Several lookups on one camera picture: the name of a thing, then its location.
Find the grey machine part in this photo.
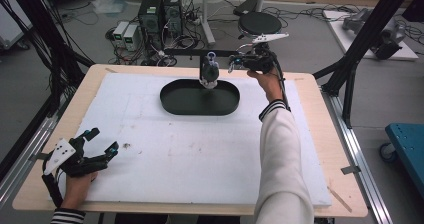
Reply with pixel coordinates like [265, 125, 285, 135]
[342, 8, 407, 61]

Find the black computer tower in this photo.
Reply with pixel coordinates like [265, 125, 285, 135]
[137, 0, 165, 49]
[162, 0, 184, 40]

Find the white floor platform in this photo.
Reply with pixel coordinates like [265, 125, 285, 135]
[322, 9, 420, 62]

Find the black hanger stand with tray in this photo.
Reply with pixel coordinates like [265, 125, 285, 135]
[159, 48, 241, 117]

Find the black and white plush keychain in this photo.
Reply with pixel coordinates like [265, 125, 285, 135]
[199, 51, 221, 90]

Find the aluminium rail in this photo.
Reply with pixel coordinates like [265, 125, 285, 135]
[0, 93, 74, 206]
[320, 86, 395, 224]

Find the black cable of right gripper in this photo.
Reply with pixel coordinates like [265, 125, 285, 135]
[271, 52, 292, 113]

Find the clear plastic bag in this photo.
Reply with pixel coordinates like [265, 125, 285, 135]
[91, 0, 128, 16]

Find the thin wooden stick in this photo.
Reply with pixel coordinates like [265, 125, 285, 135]
[327, 186, 353, 214]

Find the grey power supply unit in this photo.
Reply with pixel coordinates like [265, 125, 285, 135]
[112, 20, 130, 48]
[123, 24, 141, 52]

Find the black round stool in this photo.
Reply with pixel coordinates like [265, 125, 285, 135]
[229, 11, 284, 71]

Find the person's right hand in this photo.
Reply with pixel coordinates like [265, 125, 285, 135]
[247, 67, 284, 104]

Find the white desk leg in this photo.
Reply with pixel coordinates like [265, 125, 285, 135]
[199, 0, 217, 47]

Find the person's left hand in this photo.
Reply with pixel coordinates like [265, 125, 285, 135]
[61, 171, 99, 212]

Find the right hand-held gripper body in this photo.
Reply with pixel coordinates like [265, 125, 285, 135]
[242, 33, 290, 75]

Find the white foam board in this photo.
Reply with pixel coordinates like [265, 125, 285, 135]
[58, 72, 333, 208]

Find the black flat foot pedal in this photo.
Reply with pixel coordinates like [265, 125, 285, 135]
[232, 0, 259, 17]

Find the blue cart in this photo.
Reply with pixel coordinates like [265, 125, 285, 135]
[379, 122, 424, 198]

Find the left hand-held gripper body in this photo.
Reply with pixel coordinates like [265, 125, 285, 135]
[43, 137, 110, 179]

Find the black metal frame strut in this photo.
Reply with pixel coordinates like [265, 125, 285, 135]
[4, 0, 96, 118]
[313, 0, 418, 129]

